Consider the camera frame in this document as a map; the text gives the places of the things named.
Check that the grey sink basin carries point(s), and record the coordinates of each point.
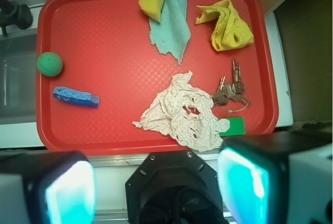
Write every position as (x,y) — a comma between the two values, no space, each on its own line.
(18,79)

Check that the grey sink faucet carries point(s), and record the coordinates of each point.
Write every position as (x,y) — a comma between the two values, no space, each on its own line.
(16,14)

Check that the crumpled white cloth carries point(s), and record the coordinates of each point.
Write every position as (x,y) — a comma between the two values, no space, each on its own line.
(184,113)

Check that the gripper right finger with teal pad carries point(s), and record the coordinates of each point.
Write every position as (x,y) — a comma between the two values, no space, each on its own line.
(277,178)

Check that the yellow sponge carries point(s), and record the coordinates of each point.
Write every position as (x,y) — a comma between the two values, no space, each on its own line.
(152,8)

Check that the brown cardboard box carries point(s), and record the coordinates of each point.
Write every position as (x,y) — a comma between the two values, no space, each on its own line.
(305,32)

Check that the yellow microfiber cloth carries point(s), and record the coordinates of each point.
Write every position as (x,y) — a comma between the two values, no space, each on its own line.
(230,31)

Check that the green textured ball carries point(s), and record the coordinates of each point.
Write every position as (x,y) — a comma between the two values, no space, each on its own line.
(49,64)

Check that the blue sponge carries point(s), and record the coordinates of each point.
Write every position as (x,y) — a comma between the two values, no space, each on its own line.
(79,98)

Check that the teal cleaning cloth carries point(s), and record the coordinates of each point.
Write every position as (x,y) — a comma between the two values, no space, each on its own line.
(172,34)

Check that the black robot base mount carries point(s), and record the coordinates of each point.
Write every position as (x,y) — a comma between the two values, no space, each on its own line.
(174,187)

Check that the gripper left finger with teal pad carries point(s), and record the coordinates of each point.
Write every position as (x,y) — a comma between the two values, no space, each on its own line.
(52,187)

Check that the green key tag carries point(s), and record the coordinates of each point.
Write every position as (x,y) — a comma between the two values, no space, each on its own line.
(236,127)

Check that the red plastic tray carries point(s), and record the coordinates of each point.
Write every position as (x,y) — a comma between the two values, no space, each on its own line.
(106,51)

